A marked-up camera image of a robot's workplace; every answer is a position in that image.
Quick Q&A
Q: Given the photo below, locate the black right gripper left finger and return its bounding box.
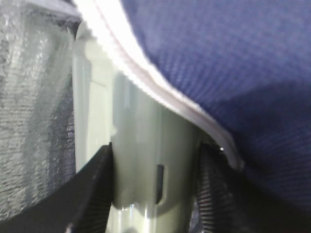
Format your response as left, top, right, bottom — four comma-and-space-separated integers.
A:
0, 144, 114, 233

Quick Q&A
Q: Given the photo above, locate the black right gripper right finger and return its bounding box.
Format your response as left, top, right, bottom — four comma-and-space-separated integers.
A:
196, 133, 311, 233

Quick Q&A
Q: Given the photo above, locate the green lid glass container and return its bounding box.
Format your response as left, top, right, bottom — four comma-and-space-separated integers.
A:
72, 22, 203, 233

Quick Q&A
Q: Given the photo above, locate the navy blue lunch bag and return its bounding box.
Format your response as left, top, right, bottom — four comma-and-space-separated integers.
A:
0, 0, 311, 222

